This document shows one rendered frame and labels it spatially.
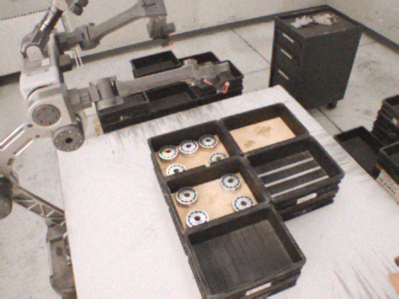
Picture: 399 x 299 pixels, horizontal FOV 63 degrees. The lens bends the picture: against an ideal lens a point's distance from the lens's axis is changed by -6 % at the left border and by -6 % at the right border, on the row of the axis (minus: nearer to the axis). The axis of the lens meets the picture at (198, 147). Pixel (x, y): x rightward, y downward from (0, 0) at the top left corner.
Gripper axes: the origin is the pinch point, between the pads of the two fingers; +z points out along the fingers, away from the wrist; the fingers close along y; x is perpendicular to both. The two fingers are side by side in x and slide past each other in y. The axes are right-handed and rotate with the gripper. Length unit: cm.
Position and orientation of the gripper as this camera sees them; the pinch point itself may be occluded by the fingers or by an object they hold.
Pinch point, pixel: (219, 87)
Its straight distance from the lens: 201.0
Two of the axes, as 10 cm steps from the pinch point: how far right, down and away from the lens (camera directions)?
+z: 2.9, 3.5, 8.9
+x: -6.4, 7.6, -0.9
